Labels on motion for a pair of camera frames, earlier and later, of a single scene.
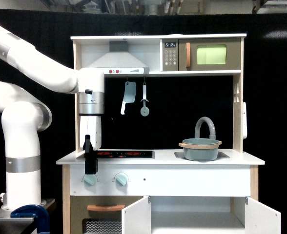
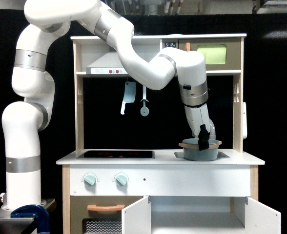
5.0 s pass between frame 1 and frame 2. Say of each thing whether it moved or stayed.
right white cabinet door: stayed
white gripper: moved
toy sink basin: stayed
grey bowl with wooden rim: stayed
